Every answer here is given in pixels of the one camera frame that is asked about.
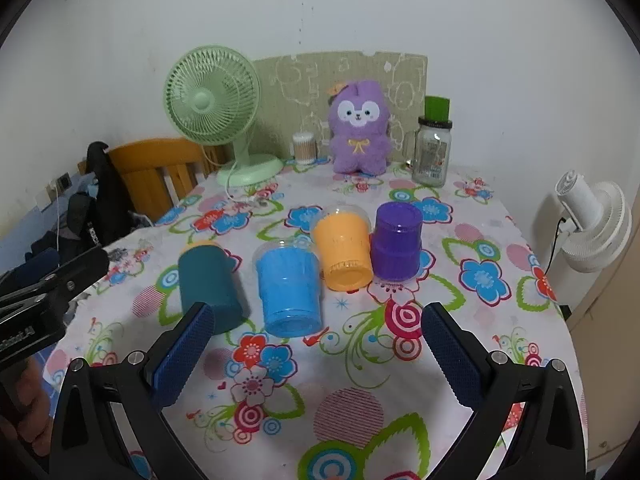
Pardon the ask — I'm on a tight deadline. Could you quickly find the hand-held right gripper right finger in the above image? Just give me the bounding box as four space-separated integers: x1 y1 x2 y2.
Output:
421 302 586 480

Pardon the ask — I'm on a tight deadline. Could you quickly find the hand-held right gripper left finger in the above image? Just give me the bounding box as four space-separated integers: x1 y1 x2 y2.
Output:
50 301 216 480

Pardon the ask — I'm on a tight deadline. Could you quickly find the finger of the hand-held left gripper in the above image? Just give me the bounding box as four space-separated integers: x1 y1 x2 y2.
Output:
0 247 109 313

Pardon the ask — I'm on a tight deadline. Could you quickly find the teal cup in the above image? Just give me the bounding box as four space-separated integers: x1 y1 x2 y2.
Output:
178 244 249 335

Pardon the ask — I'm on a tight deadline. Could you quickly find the blue cup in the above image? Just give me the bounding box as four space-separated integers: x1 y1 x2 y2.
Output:
254 242 325 337

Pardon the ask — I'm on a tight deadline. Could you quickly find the purple cup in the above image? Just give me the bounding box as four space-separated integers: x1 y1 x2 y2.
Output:
369 202 423 282

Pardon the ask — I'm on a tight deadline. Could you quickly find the orange cup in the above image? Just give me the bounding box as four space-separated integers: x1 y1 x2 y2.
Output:
311 208 374 292

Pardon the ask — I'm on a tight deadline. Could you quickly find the green plastic cup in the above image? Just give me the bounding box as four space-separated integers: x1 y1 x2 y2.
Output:
425 95 451 122

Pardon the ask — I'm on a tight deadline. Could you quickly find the person's left hand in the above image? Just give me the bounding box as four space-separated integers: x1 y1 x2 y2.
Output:
12 359 54 461

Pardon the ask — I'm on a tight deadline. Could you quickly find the black bag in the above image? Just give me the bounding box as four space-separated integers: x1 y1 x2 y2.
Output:
67 141 133 251

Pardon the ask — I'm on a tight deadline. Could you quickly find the floral tablecloth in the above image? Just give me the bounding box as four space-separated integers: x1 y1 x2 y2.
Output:
42 157 586 480

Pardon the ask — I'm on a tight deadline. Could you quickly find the wooden chair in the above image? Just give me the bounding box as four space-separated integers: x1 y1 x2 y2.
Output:
77 138 223 223

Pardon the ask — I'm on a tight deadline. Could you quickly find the white fan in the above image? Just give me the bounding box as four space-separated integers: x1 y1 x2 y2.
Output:
555 170 633 273

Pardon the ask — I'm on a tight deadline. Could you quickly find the glass jar with black lid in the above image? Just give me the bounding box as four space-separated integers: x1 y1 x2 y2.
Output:
404 116 453 187

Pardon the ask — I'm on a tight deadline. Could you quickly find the green desk fan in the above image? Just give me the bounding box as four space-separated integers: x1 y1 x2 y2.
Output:
164 46 285 190

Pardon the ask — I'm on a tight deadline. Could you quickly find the purple plush toy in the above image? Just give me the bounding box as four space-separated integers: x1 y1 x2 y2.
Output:
327 79 393 176

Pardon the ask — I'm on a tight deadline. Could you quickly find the cotton swab container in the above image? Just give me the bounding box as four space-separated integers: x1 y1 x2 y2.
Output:
291 132 318 166

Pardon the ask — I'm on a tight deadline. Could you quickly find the wall outlet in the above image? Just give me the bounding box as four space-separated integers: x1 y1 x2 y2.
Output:
46 172 71 198

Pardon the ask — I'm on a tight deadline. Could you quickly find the black power cable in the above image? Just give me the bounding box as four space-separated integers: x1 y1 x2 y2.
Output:
544 217 566 276

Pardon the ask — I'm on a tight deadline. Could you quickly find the white fan cable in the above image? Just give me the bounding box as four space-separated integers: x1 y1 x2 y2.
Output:
225 160 271 209

